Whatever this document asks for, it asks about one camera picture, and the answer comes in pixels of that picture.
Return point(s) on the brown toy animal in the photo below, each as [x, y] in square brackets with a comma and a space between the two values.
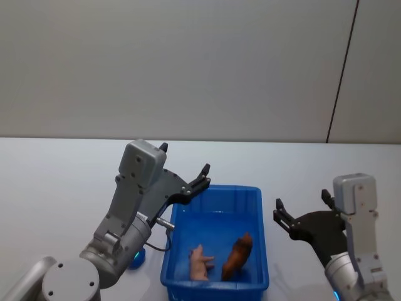
[238, 254]

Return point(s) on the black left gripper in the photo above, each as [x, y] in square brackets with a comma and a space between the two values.
[166, 188]

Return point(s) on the small blue round object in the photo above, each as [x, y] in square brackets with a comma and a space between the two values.
[139, 258]

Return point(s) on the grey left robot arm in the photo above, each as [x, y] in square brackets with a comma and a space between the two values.
[128, 200]

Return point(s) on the pink toy pig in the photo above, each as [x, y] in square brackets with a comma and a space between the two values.
[199, 263]

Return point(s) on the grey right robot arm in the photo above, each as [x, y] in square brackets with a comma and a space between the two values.
[357, 219]

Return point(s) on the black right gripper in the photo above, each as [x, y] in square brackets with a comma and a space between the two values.
[322, 229]

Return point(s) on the blue plastic bin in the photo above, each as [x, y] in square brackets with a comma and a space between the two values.
[216, 216]

